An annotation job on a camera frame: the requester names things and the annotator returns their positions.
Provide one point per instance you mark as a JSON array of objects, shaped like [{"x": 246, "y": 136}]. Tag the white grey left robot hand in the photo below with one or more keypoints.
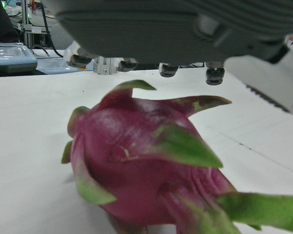
[{"x": 149, "y": 29}]

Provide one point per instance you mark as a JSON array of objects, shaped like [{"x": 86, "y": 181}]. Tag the aluminium profile post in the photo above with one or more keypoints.
[{"x": 103, "y": 65}]

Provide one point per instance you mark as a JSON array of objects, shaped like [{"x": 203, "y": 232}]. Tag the person in dark clothing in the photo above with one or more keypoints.
[{"x": 0, "y": 24}]

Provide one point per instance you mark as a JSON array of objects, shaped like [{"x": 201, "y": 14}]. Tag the aluminium machine frame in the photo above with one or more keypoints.
[{"x": 27, "y": 26}]

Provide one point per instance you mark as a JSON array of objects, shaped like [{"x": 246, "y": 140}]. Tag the pink green dragon fruit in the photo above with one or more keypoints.
[{"x": 141, "y": 175}]

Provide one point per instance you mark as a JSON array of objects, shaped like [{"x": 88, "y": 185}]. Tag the teach pendant with red button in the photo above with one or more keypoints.
[{"x": 9, "y": 58}]

